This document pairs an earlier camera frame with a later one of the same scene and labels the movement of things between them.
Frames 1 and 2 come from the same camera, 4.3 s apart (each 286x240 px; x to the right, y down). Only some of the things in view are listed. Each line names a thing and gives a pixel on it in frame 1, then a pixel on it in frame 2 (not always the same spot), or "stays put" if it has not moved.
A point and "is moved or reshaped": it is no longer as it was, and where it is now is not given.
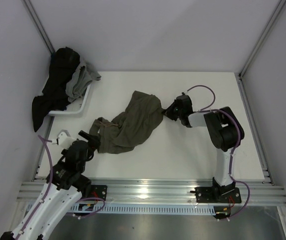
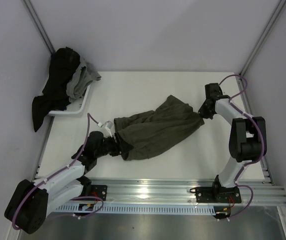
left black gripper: [90, 138] -> [121, 147]
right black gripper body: [178, 112] -> [205, 112]
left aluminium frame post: [31, 11] stays put
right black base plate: [217, 195] stays put
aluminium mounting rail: [252, 191] stays put
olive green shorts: [120, 134] is moved or reshaped
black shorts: [64, 61] stays put
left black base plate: [98, 191] stays put
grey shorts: [79, 81] stays put
